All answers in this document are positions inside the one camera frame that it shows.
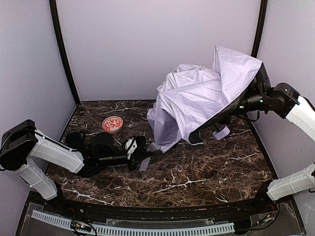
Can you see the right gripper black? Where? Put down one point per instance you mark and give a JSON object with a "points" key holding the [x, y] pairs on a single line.
{"points": [[225, 120]]}

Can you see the red patterned plate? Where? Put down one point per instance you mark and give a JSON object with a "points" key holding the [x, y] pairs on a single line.
{"points": [[112, 124]]}

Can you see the right black corner post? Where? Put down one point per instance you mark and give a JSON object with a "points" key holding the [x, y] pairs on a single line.
{"points": [[259, 28]]}

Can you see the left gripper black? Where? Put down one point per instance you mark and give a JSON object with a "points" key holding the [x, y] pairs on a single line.
{"points": [[134, 160]]}

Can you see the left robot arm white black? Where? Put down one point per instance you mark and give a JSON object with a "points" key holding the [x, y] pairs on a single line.
{"points": [[22, 143]]}

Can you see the grey slotted cable duct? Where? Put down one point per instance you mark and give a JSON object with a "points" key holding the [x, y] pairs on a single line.
{"points": [[133, 228]]}

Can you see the black cup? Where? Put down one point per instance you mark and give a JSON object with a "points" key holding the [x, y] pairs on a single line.
{"points": [[75, 140]]}

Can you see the black front table rail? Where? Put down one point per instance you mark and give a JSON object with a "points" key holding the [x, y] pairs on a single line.
{"points": [[235, 211]]}

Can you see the black corner post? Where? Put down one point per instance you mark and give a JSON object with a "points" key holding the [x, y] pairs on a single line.
{"points": [[259, 28], [62, 51]]}

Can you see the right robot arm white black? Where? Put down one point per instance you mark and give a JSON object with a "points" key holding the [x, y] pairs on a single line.
{"points": [[287, 129]]}

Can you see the left black corner post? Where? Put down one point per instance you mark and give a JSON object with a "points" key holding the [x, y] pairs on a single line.
{"points": [[62, 51]]}

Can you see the lavender folding umbrella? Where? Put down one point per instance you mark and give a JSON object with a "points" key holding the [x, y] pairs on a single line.
{"points": [[194, 95]]}

